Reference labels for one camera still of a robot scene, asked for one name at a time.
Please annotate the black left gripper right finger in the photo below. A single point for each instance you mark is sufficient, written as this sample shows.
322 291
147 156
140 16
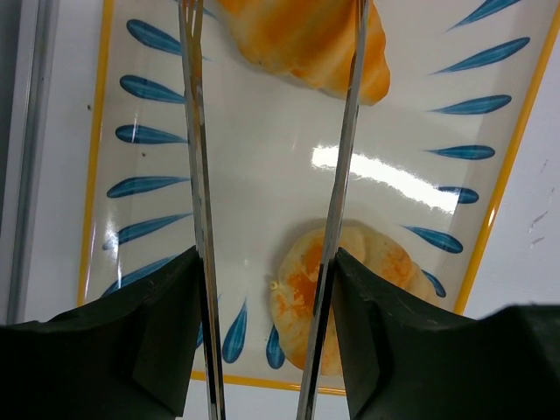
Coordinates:
404 358

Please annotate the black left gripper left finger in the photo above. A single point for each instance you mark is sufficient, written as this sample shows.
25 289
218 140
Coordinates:
128 355

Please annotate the long croissant bread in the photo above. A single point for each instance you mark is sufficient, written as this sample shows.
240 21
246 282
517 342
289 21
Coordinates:
311 41

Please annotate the metal tongs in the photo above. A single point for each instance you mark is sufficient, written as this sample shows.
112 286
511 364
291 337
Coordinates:
190 17

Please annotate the blue patterned rectangular tray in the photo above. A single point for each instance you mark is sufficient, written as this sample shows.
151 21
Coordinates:
430 161

